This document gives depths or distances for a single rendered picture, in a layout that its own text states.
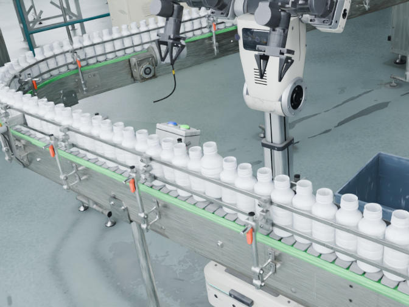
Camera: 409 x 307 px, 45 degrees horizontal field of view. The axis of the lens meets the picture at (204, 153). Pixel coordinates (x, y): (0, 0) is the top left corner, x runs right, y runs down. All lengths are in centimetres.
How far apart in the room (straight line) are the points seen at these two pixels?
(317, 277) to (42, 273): 204
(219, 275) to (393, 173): 95
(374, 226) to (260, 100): 94
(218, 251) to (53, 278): 164
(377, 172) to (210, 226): 68
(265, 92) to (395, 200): 62
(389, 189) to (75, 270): 184
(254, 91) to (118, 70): 126
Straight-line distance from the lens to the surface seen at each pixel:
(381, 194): 189
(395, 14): 537
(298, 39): 188
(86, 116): 182
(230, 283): 230
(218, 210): 144
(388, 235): 114
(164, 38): 180
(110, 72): 302
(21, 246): 333
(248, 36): 189
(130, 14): 547
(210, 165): 136
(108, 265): 294
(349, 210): 117
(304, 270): 130
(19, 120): 219
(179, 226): 157
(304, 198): 122
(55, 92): 290
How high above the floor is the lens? 182
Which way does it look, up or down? 28 degrees down
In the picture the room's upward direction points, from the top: 8 degrees counter-clockwise
